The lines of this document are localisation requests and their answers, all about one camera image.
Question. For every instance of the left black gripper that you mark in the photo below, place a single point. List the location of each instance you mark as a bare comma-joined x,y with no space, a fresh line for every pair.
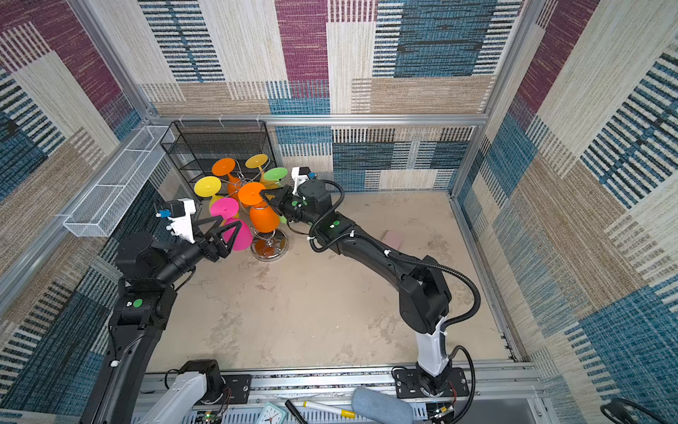
218,249

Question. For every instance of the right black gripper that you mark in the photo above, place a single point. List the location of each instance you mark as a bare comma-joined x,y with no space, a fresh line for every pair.
289,204

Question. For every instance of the orange front wine glass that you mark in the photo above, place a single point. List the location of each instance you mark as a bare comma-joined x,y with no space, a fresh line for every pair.
262,216

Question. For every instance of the orange wine glass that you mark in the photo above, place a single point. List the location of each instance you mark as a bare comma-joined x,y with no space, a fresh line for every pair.
262,216
225,169

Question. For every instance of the pink wine glass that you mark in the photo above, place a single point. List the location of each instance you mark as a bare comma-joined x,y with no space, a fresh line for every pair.
227,209

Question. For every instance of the chrome wine glass rack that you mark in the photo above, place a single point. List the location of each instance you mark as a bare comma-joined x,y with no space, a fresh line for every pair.
268,246

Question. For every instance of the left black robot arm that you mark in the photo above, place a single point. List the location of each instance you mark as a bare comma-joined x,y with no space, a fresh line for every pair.
146,295

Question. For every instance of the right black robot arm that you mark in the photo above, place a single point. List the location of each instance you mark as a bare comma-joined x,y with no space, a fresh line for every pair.
423,293

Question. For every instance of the green wine glass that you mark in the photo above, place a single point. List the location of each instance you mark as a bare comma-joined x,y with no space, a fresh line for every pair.
275,178

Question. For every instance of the amber yellow wine glass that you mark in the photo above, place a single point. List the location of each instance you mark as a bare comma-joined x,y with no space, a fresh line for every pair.
259,163

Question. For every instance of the orange back wine glass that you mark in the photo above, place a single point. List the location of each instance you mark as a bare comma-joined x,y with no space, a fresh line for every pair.
225,169

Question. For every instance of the pink glasses case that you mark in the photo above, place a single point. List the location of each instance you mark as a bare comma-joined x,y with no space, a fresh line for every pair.
393,239

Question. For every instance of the teal alarm clock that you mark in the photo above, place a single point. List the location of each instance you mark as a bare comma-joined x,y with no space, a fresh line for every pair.
272,414

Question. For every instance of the black pen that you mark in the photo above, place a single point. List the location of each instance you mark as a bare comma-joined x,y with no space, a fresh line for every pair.
298,417

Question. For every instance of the yellow white marker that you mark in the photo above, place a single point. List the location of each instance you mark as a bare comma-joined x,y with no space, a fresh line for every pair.
330,409

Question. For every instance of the blue grey cloth pouch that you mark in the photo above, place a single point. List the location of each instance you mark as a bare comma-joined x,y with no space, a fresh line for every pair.
381,408

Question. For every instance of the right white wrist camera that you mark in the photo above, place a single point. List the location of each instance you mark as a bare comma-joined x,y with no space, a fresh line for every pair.
299,176

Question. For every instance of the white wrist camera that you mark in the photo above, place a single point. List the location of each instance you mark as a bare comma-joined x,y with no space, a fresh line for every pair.
179,213
299,176

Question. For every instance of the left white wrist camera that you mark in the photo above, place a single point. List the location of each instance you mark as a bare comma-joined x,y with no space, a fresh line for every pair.
179,213

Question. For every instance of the black wire shelf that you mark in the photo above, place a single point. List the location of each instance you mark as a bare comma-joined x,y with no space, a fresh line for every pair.
194,146

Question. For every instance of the white mesh wall basket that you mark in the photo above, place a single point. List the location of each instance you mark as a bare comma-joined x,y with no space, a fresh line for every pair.
100,211

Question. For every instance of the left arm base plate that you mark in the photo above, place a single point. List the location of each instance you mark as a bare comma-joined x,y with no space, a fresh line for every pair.
235,390

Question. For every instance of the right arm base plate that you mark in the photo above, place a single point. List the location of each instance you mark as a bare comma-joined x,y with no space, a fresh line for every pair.
415,383

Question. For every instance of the black cable corner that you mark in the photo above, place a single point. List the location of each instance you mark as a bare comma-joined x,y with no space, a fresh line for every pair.
621,411

